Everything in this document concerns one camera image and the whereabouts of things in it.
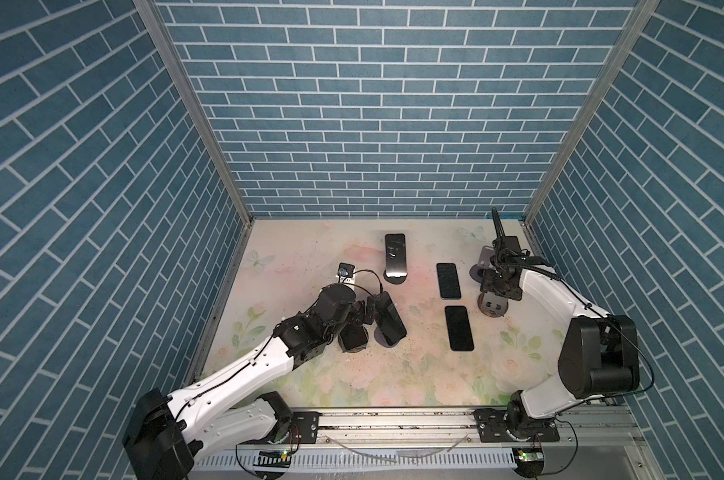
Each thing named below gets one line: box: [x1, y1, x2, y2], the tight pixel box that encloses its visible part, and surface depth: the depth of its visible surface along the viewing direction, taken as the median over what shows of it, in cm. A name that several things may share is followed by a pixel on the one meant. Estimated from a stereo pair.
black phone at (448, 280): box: [436, 263, 462, 299], surface depth 103 cm
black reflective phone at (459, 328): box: [445, 305, 474, 351], surface depth 94 cm
